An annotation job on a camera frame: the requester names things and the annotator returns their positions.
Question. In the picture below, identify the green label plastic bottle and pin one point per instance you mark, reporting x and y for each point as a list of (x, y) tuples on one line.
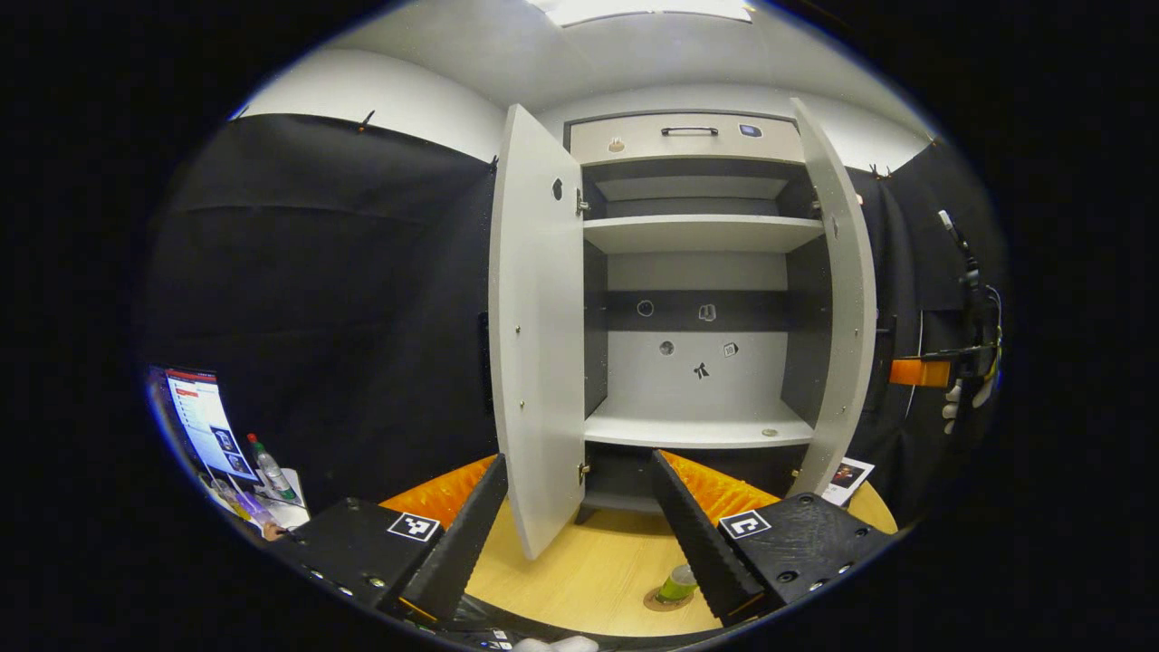
[(677, 589)]

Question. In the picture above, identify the ceiling light panel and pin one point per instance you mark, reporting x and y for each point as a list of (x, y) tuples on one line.
[(643, 9)]

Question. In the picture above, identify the grey cabinet door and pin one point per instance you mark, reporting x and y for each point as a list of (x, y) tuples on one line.
[(539, 362), (847, 317)]

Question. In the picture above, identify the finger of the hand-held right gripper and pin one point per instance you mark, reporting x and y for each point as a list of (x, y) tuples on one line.
[(919, 373)]

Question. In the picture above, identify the white paper sheet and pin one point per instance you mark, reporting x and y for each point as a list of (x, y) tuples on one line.
[(294, 512)]

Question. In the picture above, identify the round cork coaster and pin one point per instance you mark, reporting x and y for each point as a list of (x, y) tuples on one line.
[(656, 602)]

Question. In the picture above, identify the computer monitor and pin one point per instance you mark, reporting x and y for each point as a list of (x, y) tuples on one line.
[(204, 417)]

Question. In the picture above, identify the grey cabinet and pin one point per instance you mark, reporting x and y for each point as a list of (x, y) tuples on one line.
[(697, 426)]

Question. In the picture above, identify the small red cap bottle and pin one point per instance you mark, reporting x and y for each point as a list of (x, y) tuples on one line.
[(272, 471)]

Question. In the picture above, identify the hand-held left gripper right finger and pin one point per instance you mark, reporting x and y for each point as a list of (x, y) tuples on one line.
[(697, 543)]

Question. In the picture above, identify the white photo cover book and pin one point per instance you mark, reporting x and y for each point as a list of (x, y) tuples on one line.
[(847, 475)]

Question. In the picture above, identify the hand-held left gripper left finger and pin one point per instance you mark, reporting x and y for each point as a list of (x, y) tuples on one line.
[(462, 543)]

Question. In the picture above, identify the black backdrop cloth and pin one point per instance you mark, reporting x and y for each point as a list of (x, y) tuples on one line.
[(317, 317)]

